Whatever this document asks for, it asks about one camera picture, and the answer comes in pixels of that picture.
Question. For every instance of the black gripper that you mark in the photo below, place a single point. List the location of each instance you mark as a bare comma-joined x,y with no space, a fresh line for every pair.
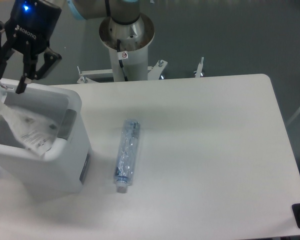
31,27

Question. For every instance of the white plastic packaging bag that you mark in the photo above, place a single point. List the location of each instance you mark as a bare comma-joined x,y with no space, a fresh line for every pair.
34,131

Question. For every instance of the crushed clear plastic bottle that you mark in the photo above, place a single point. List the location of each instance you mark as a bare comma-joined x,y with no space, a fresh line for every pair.
126,157

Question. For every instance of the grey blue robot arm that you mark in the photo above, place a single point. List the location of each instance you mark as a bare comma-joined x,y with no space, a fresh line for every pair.
36,67

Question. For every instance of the white trash can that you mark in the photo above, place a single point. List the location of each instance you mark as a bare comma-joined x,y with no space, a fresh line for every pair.
65,165

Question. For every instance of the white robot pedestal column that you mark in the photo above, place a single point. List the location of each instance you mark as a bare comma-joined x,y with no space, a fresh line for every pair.
133,63

